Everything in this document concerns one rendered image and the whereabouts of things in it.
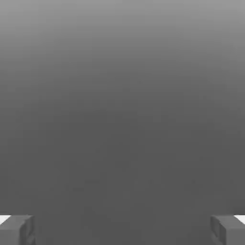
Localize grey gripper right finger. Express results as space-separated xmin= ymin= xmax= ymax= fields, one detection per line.
xmin=210 ymin=214 xmax=245 ymax=245

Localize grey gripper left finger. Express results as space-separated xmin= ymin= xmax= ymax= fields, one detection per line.
xmin=0 ymin=214 xmax=36 ymax=245

